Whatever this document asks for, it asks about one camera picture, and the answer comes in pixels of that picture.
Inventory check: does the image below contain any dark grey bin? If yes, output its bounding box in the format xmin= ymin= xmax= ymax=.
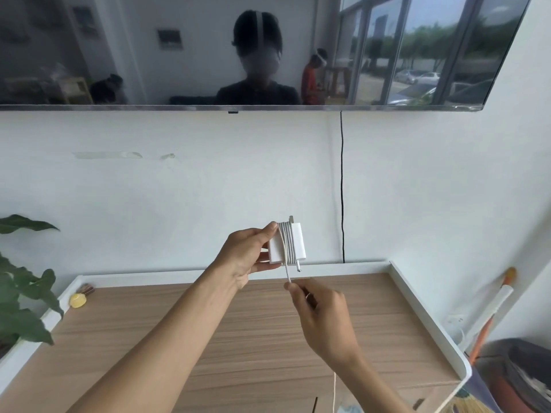
xmin=475 ymin=338 xmax=551 ymax=413

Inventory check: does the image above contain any green leafy plant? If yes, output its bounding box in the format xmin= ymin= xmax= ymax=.
xmin=0 ymin=214 xmax=65 ymax=354

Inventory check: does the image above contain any person's right hand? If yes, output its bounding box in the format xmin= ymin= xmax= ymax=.
xmin=284 ymin=278 xmax=362 ymax=367

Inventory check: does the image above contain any white charger adapter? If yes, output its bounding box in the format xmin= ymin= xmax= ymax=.
xmin=268 ymin=216 xmax=307 ymax=266

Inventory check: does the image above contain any white wall socket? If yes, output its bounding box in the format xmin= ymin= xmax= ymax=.
xmin=446 ymin=314 xmax=467 ymax=344

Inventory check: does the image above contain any person's left hand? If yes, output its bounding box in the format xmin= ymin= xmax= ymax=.
xmin=214 ymin=222 xmax=281 ymax=291

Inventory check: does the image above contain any white charging cable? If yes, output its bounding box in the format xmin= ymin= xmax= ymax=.
xmin=278 ymin=220 xmax=339 ymax=413

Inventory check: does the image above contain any person's right forearm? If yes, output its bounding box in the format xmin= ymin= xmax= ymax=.
xmin=334 ymin=345 xmax=415 ymax=413

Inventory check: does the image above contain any black wall-mounted television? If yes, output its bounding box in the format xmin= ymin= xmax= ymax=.
xmin=0 ymin=0 xmax=535 ymax=113

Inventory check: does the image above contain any person's left forearm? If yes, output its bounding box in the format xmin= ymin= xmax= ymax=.
xmin=65 ymin=259 xmax=240 ymax=413

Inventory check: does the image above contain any black television cable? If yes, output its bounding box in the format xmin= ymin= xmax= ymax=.
xmin=339 ymin=110 xmax=347 ymax=264

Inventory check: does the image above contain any orange and white broom handle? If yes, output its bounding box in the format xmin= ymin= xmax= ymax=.
xmin=467 ymin=266 xmax=517 ymax=367

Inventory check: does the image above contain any white desk rim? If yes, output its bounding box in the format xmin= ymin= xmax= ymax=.
xmin=0 ymin=260 xmax=473 ymax=413

